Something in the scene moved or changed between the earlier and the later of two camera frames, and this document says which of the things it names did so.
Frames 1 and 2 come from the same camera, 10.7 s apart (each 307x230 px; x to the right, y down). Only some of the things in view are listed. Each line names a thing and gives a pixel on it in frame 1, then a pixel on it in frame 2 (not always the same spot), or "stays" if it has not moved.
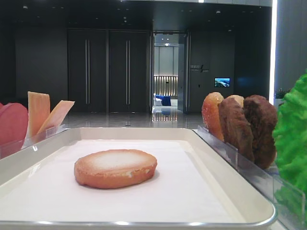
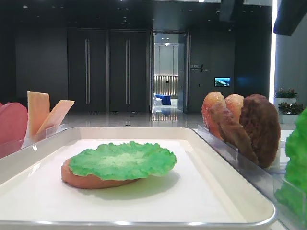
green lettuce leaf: [289, 134] -> [123, 160]
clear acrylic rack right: [290, 201] stays
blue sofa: [166, 100] stays
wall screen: [222, 82] stays
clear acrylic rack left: [7, 148] stays
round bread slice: [112, 168] -> [89, 181]
